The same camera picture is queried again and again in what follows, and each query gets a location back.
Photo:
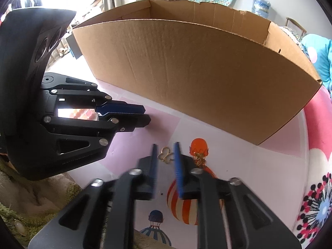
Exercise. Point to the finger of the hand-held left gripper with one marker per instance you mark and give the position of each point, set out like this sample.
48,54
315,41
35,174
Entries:
124,109
134,121

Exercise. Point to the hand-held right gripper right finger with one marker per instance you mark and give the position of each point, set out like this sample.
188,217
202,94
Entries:
179,172

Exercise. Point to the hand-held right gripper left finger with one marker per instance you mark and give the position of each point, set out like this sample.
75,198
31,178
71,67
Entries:
154,171

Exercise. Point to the gold flower charm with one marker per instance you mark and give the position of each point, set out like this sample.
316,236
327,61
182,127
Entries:
199,158

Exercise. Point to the brown cardboard box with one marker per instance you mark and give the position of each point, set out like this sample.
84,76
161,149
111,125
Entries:
194,70

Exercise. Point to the beige shoes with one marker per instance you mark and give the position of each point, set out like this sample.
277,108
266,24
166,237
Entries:
62,51

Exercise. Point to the black cabinet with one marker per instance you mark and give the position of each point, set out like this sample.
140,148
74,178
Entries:
75,48

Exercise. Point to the white plush blanket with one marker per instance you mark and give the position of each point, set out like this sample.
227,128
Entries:
33,194

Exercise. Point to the green fluffy cloth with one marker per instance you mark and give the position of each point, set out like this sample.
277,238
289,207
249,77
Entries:
10,212

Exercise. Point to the pink floral quilt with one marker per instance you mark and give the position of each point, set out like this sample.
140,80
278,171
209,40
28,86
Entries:
316,173

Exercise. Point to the pale oval bead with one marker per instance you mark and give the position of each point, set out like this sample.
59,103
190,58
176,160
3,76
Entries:
19,227

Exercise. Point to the blue water jug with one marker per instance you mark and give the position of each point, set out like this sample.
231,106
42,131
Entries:
260,7

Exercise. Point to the grey patterned cloth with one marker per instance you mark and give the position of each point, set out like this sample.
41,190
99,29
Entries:
291,33

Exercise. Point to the wooden chair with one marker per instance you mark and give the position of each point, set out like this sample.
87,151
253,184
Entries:
294,20

